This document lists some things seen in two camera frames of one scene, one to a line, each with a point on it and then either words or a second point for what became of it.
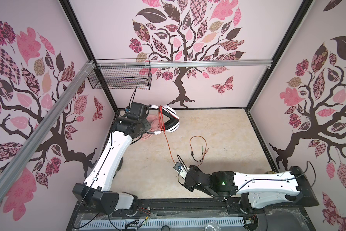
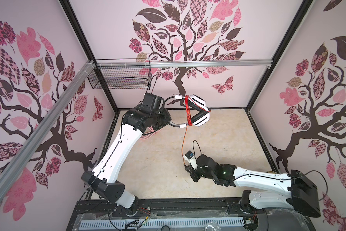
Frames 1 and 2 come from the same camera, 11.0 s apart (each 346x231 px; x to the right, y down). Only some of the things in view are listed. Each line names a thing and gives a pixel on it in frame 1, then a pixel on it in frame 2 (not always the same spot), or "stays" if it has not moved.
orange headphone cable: x=162 y=121 -> x=189 y=119
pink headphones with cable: x=154 y=122 stays
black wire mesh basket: x=121 y=73 stays
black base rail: x=286 y=219 stays
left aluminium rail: x=0 y=185 stays
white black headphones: x=173 y=124 -> x=202 y=118
